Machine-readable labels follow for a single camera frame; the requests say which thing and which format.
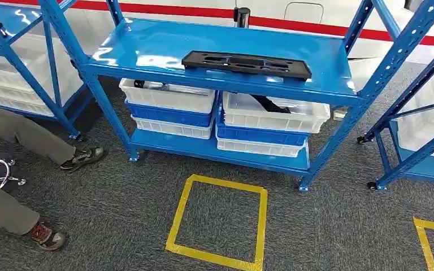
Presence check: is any person's right shoe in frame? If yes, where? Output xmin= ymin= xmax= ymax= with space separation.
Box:
xmin=28 ymin=220 xmax=67 ymax=251

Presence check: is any small pale box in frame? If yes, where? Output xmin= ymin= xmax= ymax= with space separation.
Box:
xmin=332 ymin=106 xmax=349 ymax=121

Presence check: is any white plastic crate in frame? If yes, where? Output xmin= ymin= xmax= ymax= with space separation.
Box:
xmin=131 ymin=115 xmax=214 ymax=140
xmin=216 ymin=135 xmax=307 ymax=158
xmin=0 ymin=94 xmax=59 ymax=117
xmin=119 ymin=78 xmax=216 ymax=114
xmin=222 ymin=91 xmax=331 ymax=134

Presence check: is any person's left leg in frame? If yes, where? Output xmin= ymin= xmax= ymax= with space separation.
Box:
xmin=0 ymin=104 xmax=77 ymax=165

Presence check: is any black plastic part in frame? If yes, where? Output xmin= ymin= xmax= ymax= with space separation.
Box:
xmin=250 ymin=94 xmax=292 ymax=115

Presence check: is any black stanchion post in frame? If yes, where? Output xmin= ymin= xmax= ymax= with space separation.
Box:
xmin=233 ymin=6 xmax=251 ymax=29

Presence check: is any blue steel shelf rack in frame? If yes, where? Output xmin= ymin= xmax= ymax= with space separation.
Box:
xmin=0 ymin=0 xmax=94 ymax=141
xmin=37 ymin=0 xmax=434 ymax=192
xmin=356 ymin=35 xmax=434 ymax=191

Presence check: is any person's right leg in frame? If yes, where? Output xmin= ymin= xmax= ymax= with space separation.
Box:
xmin=0 ymin=176 xmax=41 ymax=237

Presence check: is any black plastic panel with cutouts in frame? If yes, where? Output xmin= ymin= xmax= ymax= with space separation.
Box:
xmin=181 ymin=50 xmax=313 ymax=81

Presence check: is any white vehicle with red stripe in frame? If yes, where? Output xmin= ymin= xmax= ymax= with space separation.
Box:
xmin=0 ymin=0 xmax=434 ymax=94

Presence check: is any person's leg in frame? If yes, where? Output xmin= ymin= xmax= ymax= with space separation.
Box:
xmin=0 ymin=176 xmax=41 ymax=237
xmin=0 ymin=104 xmax=77 ymax=165

